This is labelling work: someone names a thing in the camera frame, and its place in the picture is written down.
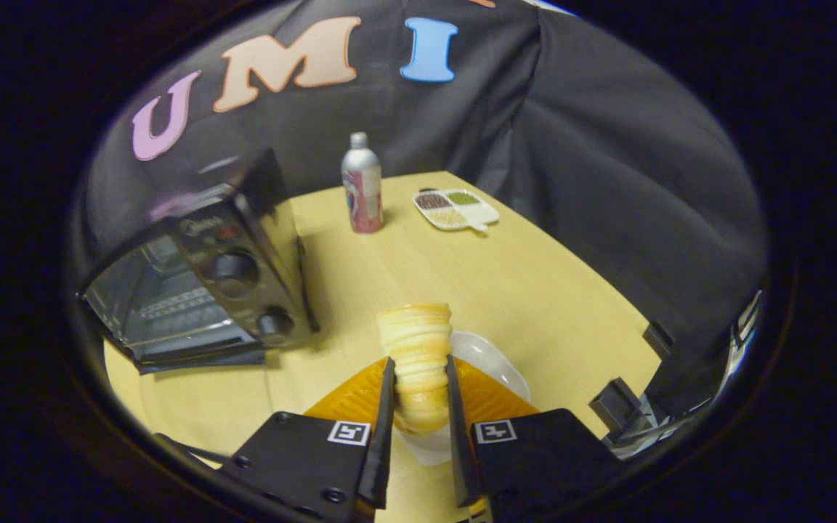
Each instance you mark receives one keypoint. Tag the spiral bread roll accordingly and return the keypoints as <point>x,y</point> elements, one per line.
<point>415,349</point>

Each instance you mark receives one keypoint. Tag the white square plate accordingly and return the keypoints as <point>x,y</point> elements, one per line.
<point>491,363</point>

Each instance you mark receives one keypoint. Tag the white sectioned grain dish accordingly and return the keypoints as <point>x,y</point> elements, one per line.
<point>455,209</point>

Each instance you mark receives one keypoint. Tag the silver pink drink bottle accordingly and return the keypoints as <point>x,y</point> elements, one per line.
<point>362,189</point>

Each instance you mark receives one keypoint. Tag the black toaster oven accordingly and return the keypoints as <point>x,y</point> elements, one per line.
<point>244,269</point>

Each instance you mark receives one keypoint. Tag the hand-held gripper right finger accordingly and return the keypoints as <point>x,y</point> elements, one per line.
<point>457,428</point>

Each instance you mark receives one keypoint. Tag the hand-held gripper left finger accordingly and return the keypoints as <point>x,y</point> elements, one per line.
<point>386,428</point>

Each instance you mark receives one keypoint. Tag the black backdrop cloth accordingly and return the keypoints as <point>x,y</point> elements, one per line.
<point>607,181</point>

